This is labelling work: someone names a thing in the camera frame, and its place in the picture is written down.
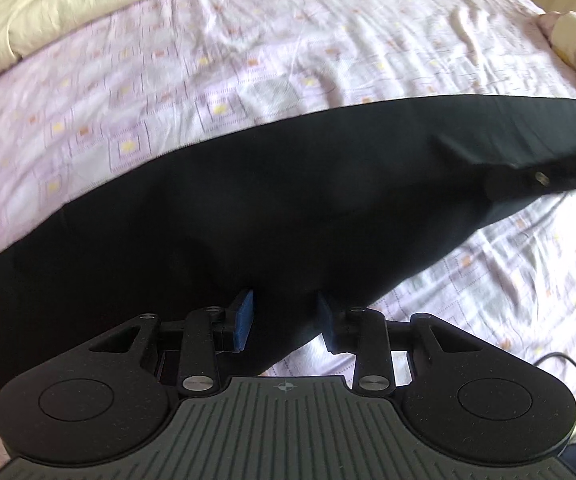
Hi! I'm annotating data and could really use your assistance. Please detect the cream duvet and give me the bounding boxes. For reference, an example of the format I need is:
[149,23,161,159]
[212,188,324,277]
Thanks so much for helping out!
[0,0,531,93]

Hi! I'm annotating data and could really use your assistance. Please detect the black pants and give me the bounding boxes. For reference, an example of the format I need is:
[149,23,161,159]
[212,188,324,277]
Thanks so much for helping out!
[0,94,576,391]

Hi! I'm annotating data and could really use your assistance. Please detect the pink patterned bed sheet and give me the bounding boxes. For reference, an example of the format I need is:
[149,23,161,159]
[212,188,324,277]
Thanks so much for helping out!
[0,0,576,461]

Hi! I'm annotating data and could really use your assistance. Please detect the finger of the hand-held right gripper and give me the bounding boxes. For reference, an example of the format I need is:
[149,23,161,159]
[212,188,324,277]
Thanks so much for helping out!
[437,134,576,172]
[484,162,576,197]

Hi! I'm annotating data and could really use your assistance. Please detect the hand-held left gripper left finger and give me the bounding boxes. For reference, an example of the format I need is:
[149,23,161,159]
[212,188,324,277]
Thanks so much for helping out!
[88,287,259,397]

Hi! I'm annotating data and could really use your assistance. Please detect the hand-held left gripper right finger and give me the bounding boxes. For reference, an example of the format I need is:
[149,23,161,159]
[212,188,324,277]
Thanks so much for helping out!
[315,290,474,394]

